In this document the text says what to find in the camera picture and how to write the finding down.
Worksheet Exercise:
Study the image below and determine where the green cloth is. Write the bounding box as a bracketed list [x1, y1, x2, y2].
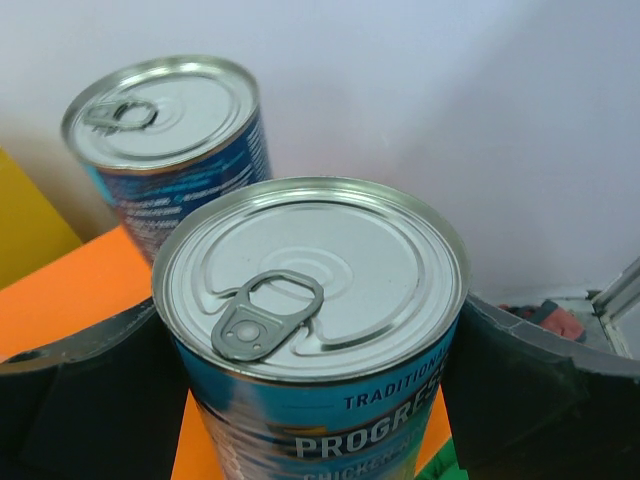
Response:
[415, 438, 469, 480]

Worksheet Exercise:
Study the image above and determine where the blue Progresso soup can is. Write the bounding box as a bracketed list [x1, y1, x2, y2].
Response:
[152, 177, 470, 479]

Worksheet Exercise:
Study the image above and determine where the orange wooden box cabinet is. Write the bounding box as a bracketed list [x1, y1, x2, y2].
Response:
[1, 227, 451, 479]

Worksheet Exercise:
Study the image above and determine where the yellow open shelf cabinet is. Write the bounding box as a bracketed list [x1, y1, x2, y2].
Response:
[1, 152, 82, 288]

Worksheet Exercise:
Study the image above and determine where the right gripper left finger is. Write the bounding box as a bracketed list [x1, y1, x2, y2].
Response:
[1, 300, 188, 480]

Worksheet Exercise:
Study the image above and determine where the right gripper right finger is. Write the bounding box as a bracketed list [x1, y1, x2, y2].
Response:
[442, 295, 639, 479]

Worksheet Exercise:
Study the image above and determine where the dark blue soup can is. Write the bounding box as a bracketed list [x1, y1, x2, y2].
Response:
[60, 54, 272, 262]

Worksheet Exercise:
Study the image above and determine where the red pink cloth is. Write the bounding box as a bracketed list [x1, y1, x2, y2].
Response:
[500, 300, 587, 343]

